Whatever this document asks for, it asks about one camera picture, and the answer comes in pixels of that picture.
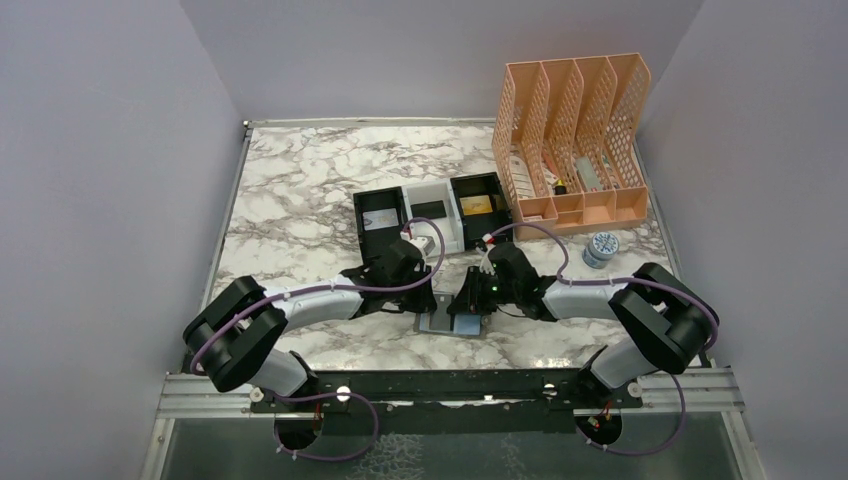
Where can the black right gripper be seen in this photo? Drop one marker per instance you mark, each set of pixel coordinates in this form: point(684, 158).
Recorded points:
point(468, 300)

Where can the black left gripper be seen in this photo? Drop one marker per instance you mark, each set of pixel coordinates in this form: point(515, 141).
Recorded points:
point(424, 302)

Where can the grey card holder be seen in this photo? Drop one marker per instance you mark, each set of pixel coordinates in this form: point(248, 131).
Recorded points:
point(440, 322)

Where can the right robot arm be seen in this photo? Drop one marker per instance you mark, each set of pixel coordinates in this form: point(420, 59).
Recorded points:
point(667, 325)

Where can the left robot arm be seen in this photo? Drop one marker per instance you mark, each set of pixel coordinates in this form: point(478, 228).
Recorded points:
point(232, 340)

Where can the black card in white bin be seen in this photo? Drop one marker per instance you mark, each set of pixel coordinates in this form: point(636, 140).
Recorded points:
point(432, 210)

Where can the gold card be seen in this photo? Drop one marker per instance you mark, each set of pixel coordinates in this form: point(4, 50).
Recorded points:
point(476, 205)

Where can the black left bin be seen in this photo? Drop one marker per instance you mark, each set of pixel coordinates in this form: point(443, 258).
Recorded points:
point(373, 243)

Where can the black bin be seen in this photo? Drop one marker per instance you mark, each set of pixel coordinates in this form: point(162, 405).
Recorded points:
point(373, 243)
point(476, 226)

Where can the white middle bin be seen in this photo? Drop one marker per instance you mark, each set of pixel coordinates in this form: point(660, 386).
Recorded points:
point(451, 226)

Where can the black right bin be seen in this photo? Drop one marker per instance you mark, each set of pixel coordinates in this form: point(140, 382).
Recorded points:
point(476, 226)

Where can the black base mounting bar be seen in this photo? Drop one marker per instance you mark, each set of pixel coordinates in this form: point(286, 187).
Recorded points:
point(358, 403)

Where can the white item in organizer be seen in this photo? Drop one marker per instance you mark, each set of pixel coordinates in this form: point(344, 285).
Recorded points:
point(521, 178)

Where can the blue white tape roll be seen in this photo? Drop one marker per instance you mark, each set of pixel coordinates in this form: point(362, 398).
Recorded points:
point(601, 248)

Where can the black yellow marker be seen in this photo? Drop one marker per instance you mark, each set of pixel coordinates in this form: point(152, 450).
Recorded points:
point(559, 188)

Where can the grey item in organizer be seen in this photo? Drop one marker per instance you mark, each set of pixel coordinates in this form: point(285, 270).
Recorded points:
point(589, 178)

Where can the peach file organizer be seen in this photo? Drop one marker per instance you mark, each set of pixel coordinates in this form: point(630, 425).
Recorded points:
point(555, 111)

